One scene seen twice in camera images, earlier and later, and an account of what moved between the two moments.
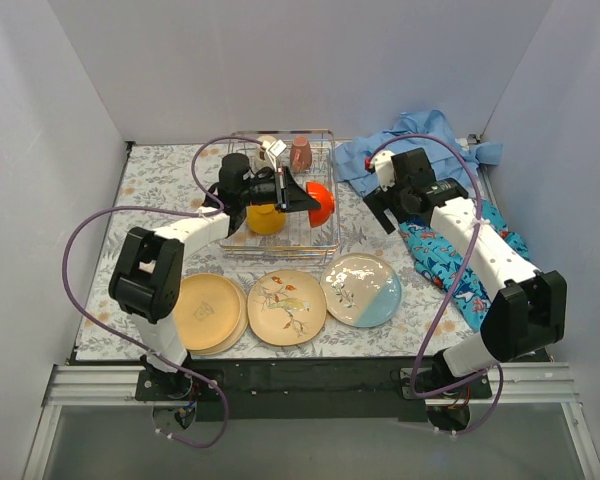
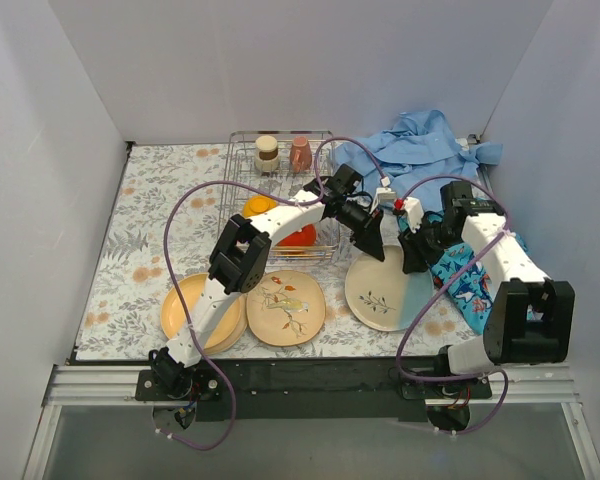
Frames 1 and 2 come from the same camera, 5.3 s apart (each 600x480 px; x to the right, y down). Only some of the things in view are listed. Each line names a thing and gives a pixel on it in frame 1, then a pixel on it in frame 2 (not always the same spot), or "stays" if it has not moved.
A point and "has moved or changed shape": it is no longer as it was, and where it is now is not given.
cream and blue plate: (360, 289) → (381, 295)
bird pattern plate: (285, 307) stays
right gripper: (380, 206) → (412, 242)
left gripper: (282, 189) → (370, 228)
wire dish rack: (312, 156) stays
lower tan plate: (243, 317) stays
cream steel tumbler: (262, 155) stays
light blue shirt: (454, 157) stays
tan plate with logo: (210, 313) stays
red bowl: (320, 216) has moved or changed shape
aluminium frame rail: (113, 386) stays
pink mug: (301, 156) stays
